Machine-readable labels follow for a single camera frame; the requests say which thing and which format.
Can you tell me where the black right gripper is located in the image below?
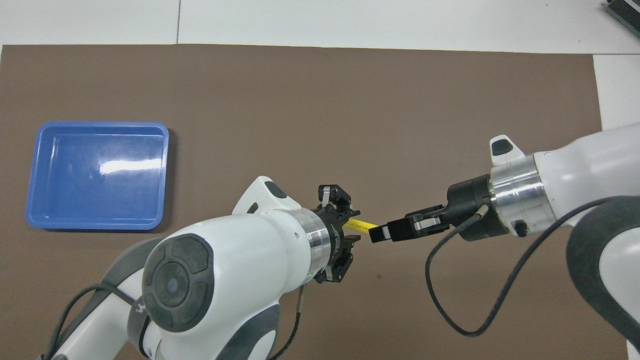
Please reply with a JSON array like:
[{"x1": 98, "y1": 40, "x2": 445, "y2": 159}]
[{"x1": 440, "y1": 173, "x2": 513, "y2": 243}]

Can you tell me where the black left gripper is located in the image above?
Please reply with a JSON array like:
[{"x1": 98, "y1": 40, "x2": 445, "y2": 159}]
[{"x1": 314, "y1": 183, "x2": 449, "y2": 285}]

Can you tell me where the yellow pen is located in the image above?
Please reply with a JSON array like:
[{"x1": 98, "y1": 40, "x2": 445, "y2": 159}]
[{"x1": 348, "y1": 216, "x2": 377, "y2": 234}]

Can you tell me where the blue plastic tray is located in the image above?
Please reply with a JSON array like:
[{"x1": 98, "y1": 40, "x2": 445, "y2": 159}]
[{"x1": 25, "y1": 121, "x2": 170, "y2": 231}]

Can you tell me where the brown table mat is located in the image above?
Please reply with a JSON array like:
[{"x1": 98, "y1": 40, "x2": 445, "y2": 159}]
[{"x1": 0, "y1": 44, "x2": 630, "y2": 360}]

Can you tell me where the dark ridged device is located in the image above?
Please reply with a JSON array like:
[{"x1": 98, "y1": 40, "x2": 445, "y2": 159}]
[{"x1": 603, "y1": 0, "x2": 640, "y2": 39}]

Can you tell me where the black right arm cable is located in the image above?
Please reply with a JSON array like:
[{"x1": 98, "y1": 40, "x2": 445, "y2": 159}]
[{"x1": 424, "y1": 202, "x2": 614, "y2": 337}]

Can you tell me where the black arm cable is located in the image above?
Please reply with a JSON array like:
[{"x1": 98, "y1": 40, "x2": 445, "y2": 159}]
[
  {"x1": 39, "y1": 283, "x2": 307, "y2": 360},
  {"x1": 424, "y1": 202, "x2": 614, "y2": 337}
]

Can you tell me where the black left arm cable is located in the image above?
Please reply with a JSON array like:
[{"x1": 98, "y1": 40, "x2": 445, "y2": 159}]
[{"x1": 39, "y1": 283, "x2": 307, "y2": 360}]

